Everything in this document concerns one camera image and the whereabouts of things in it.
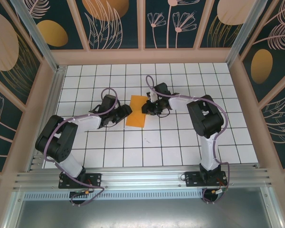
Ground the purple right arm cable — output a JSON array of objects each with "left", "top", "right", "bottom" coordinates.
[{"left": 145, "top": 75, "right": 230, "bottom": 205}]

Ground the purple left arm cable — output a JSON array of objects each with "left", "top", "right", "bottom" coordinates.
[{"left": 44, "top": 87, "right": 121, "bottom": 207}]

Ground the aluminium frame post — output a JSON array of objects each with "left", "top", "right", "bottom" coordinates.
[
  {"left": 225, "top": 0, "right": 262, "bottom": 69},
  {"left": 9, "top": 0, "right": 60, "bottom": 72}
]

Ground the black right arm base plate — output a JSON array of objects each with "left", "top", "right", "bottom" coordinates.
[{"left": 184, "top": 171, "right": 228, "bottom": 187}]

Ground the orange cloth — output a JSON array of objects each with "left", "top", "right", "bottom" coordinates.
[{"left": 125, "top": 95, "right": 150, "bottom": 129}]

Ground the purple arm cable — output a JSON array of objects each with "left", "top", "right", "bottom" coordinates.
[
  {"left": 44, "top": 87, "right": 121, "bottom": 207},
  {"left": 145, "top": 75, "right": 230, "bottom": 205}
]

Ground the perforated metal cable duct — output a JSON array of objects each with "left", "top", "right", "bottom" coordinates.
[{"left": 23, "top": 190, "right": 205, "bottom": 201}]

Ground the long aluminium mounting rail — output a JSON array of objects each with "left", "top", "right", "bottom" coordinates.
[{"left": 13, "top": 166, "right": 274, "bottom": 190}]

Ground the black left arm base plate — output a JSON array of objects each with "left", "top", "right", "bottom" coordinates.
[{"left": 58, "top": 173, "right": 102, "bottom": 190}]

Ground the grey metal sheet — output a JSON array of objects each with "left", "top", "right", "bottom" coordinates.
[{"left": 11, "top": 187, "right": 283, "bottom": 228}]

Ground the small adapter board with connectors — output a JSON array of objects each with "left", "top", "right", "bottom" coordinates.
[
  {"left": 211, "top": 187, "right": 228, "bottom": 195},
  {"left": 69, "top": 189, "right": 91, "bottom": 198}
]

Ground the short aluminium side rail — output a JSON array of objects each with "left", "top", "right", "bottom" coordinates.
[{"left": 26, "top": 66, "right": 67, "bottom": 171}]

